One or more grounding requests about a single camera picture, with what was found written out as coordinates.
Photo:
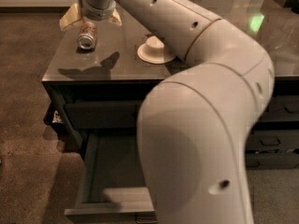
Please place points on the closed top left drawer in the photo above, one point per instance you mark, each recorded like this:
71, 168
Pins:
103, 114

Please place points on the dark object beside cabinet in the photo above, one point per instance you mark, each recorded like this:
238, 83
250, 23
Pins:
52, 119

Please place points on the dark grey cabinet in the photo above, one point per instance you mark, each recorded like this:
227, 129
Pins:
112, 71

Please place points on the bottom right drawer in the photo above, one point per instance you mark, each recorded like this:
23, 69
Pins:
272, 161

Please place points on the white upside-down bowl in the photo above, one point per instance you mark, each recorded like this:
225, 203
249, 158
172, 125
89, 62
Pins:
155, 51

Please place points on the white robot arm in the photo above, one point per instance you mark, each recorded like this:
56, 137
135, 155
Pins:
192, 127

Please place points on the orange soda can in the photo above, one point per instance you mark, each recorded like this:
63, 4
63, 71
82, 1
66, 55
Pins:
87, 36

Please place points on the middle right drawer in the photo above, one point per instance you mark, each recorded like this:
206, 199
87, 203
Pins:
277, 139

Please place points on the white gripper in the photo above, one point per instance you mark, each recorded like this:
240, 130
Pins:
95, 13

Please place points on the top right drawer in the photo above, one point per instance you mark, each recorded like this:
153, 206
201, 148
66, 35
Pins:
282, 108

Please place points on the open middle drawer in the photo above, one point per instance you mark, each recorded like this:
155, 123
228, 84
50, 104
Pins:
112, 189

